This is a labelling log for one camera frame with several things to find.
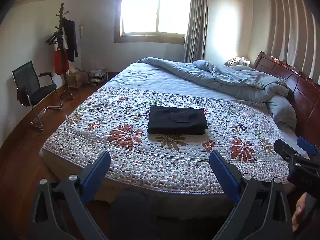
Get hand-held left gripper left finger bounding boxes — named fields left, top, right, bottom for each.
left=29, top=151, right=112, bottom=240

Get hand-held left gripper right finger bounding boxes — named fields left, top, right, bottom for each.
left=209, top=150, right=293, bottom=240

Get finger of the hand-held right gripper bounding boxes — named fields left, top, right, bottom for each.
left=274, top=139, right=304, bottom=165
left=297, top=137, right=319, bottom=159

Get black pants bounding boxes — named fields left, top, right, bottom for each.
left=147, top=105, right=209, bottom=135

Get person's right hand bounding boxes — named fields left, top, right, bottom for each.
left=291, top=194, right=307, bottom=232

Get grey-blue pillow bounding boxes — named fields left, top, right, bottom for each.
left=266, top=95, right=297, bottom=132

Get dark wooden headboard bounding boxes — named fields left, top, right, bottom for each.
left=252, top=51, right=320, bottom=140

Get floral quilted bedspread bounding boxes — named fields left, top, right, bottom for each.
left=41, top=87, right=298, bottom=194

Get light blue comforter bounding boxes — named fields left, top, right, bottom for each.
left=137, top=57, right=290, bottom=105

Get striped storage basket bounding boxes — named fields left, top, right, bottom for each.
left=89, top=69, right=108, bottom=87

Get light brown box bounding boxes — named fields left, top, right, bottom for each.
left=66, top=67, right=88, bottom=89

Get pale bundle beside the headboard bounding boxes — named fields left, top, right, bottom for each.
left=227, top=56, right=253, bottom=67

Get dark red cloth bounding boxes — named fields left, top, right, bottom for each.
left=16, top=86, right=29, bottom=107

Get red bag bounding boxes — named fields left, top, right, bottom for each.
left=54, top=45, right=69, bottom=75

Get black mesh chair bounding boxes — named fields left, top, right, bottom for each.
left=12, top=60, right=63, bottom=130

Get beige striped curtain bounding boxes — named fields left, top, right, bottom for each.
left=266, top=0, right=320, bottom=80

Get black hanging garment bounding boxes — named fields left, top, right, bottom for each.
left=62, top=17, right=79, bottom=62

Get black clothes hanger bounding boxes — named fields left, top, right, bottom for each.
left=46, top=31, right=63, bottom=45

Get grey curtain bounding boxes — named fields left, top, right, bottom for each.
left=183, top=0, right=209, bottom=63

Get wooden coat rack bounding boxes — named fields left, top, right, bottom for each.
left=46, top=3, right=75, bottom=100

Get wooden framed window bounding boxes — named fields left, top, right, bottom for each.
left=114, top=0, right=193, bottom=45

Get white wall cable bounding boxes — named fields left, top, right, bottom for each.
left=79, top=24, right=85, bottom=55

